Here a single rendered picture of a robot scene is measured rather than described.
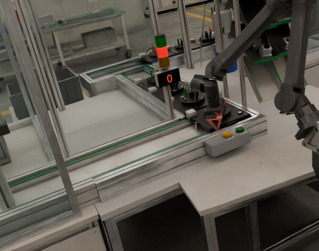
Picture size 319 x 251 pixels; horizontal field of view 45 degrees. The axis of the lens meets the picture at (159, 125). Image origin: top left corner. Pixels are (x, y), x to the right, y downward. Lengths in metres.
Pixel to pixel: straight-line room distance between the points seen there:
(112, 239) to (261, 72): 1.13
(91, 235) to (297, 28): 1.14
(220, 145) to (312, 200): 1.34
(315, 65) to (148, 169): 1.77
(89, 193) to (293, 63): 0.95
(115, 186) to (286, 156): 0.77
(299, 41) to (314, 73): 1.67
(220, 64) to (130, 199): 0.68
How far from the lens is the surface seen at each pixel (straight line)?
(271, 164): 1.77
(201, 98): 2.17
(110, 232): 1.71
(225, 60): 1.57
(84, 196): 1.68
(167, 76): 1.91
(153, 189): 1.70
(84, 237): 1.70
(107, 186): 1.67
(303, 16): 1.45
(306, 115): 1.35
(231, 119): 1.94
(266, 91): 2.08
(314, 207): 2.92
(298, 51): 1.42
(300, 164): 1.77
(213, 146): 1.74
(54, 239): 1.68
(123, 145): 1.93
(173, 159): 1.75
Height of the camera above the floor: 1.82
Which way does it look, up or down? 25 degrees down
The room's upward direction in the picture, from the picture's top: 11 degrees counter-clockwise
